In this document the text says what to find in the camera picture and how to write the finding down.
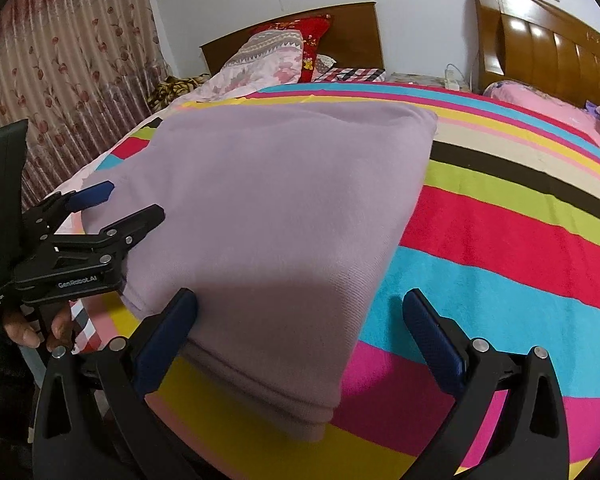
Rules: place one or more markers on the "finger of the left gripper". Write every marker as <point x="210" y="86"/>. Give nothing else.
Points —
<point x="51" y="212"/>
<point x="119" y="236"/>

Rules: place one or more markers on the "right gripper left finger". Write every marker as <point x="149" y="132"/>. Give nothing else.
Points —
<point x="92" y="420"/>

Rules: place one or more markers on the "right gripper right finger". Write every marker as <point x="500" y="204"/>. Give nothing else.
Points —
<point x="530" y="438"/>

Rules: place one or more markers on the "lavender pants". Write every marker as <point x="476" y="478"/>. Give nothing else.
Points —
<point x="282" y="219"/>

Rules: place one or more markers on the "left hand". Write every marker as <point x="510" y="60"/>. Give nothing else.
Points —
<point x="22" y="332"/>

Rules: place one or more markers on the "floral striped curtain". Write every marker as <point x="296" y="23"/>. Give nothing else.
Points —
<point x="80" y="72"/>

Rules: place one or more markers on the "leopard print cloth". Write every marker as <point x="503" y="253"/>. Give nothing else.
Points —
<point x="172" y="88"/>

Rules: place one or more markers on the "rainbow striped bed sheet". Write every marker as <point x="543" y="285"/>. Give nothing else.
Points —
<point x="505" y="239"/>

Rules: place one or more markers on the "pink floral quilt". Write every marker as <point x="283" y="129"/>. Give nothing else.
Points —
<point x="267" y="59"/>

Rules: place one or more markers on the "red embroidered pillow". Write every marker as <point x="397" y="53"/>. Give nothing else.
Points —
<point x="312" y="29"/>

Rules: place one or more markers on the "plaid checked blanket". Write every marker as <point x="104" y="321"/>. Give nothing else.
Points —
<point x="347" y="74"/>

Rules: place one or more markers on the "dark wooden headboard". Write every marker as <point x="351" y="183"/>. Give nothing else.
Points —
<point x="353" y="39"/>

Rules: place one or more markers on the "pink bedding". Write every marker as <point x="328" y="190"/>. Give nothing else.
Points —
<point x="586" y="119"/>

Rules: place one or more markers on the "glossy brown wooden headboard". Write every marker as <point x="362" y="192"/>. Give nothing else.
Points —
<point x="536" y="43"/>

